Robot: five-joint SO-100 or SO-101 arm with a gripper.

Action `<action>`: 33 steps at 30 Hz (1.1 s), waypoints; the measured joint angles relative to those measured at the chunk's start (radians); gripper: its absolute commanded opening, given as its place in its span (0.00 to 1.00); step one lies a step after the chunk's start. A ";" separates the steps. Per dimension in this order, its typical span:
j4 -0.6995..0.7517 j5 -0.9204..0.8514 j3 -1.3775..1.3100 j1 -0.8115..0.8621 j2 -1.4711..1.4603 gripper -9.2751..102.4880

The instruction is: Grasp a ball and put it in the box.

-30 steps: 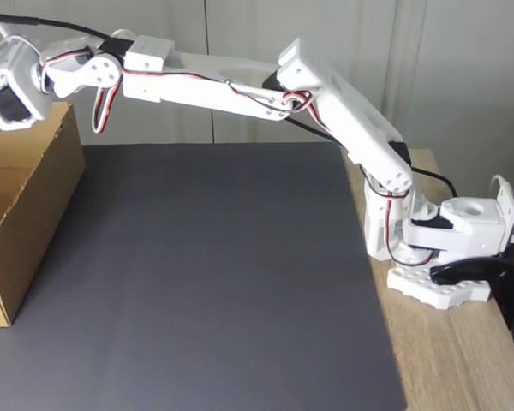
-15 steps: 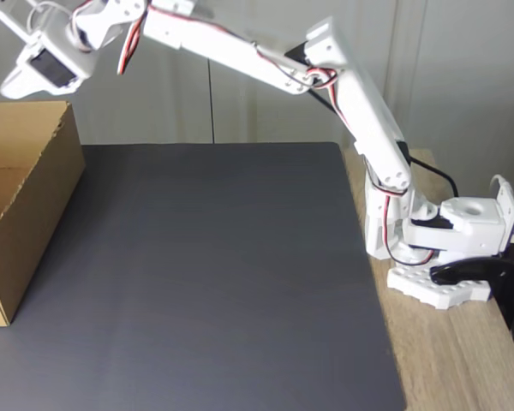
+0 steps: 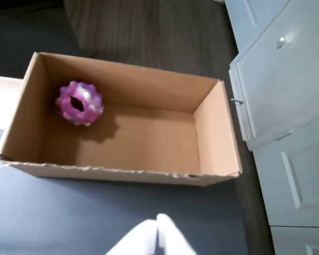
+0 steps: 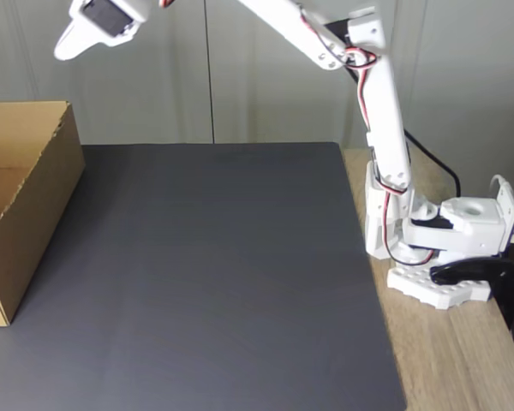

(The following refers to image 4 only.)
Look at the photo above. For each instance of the brown cardboard box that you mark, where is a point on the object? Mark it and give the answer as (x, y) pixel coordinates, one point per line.
(47, 171)

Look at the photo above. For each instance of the dark grey table mat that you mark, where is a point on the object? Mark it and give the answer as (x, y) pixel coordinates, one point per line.
(197, 299)

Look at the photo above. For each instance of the black table clamp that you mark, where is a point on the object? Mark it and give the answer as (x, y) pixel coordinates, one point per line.
(505, 282)

